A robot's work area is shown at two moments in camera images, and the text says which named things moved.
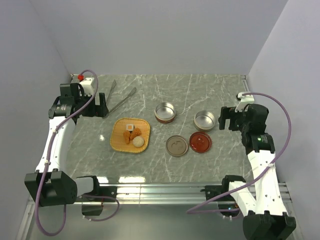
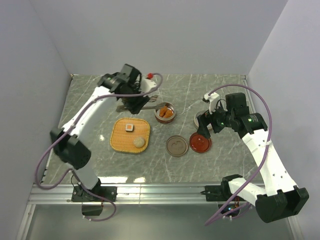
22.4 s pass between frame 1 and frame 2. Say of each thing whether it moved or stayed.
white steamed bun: stayed
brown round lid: stayed
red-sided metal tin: stayed
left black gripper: moved
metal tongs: moved
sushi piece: stayed
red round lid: stayed
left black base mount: stayed
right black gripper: moved
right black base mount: stayed
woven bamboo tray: stayed
